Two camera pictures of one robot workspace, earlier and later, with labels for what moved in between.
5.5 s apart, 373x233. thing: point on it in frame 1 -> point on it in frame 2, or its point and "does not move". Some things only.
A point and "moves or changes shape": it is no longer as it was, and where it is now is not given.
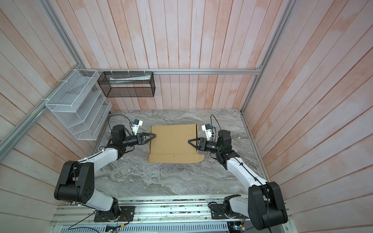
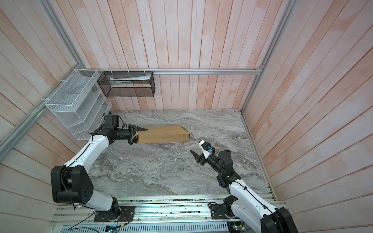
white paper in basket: x=140 y=77 does not move
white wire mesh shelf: x=81 y=104 does not move
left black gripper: x=141 y=139 -> x=133 y=128
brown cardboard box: x=171 y=145 moves or changes shape
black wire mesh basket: x=130 y=84 does not move
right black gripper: x=202 y=145 -> x=199 y=158
